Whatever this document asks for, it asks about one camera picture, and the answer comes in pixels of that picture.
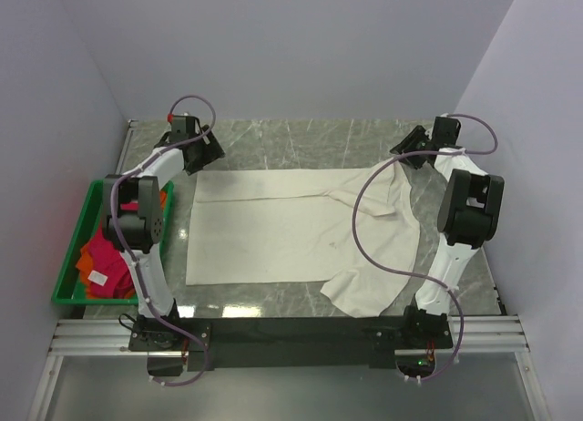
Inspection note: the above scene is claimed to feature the white t shirt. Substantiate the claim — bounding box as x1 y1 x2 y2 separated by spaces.
186 164 420 317

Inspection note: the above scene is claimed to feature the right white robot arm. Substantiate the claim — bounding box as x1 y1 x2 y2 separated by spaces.
391 114 505 347

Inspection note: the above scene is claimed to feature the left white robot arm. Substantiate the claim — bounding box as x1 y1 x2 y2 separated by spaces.
101 114 225 350

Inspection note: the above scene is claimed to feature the orange t shirt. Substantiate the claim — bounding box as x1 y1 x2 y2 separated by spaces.
75 190 169 299

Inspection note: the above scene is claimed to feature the green plastic bin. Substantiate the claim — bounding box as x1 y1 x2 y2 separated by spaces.
49 179 178 306

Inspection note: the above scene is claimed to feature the black base beam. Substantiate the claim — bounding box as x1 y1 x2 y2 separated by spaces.
128 314 454 371

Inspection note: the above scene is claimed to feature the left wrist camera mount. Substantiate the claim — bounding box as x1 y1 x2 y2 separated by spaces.
167 113 190 126

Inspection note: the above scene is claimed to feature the aluminium frame rail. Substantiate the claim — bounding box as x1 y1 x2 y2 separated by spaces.
27 316 551 420

